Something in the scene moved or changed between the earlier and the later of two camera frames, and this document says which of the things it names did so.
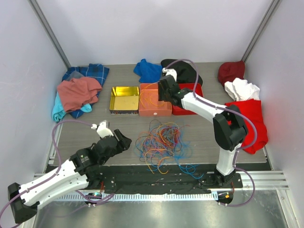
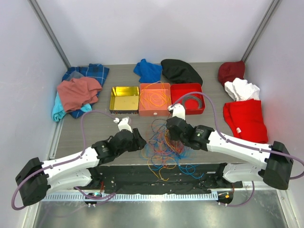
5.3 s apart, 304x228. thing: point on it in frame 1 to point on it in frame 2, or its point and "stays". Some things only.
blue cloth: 148,72 stays
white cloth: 241,90 stays
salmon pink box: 149,105 stays
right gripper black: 161,96 to 173,136
